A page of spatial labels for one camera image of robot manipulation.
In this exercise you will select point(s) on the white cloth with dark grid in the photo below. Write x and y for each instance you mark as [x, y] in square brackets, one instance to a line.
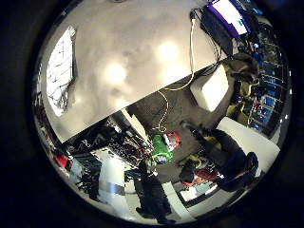
[60, 72]

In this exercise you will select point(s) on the red and white bag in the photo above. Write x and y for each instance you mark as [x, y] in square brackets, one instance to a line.
[172, 139]

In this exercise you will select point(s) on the green bag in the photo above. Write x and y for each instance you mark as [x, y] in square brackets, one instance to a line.
[161, 147]

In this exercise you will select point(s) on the white box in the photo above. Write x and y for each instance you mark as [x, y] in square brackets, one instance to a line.
[210, 88]

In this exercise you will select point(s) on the person in black trousers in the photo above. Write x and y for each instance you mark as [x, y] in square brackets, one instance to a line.
[153, 190]

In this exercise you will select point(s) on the person in dark clothes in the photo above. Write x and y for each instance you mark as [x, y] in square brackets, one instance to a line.
[228, 155]

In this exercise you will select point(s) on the brown coat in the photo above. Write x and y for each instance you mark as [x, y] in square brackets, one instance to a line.
[242, 68]

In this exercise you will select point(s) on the small red object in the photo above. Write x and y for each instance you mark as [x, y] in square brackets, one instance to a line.
[61, 160]

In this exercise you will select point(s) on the shelf with blue bins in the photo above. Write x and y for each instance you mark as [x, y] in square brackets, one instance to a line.
[269, 88]

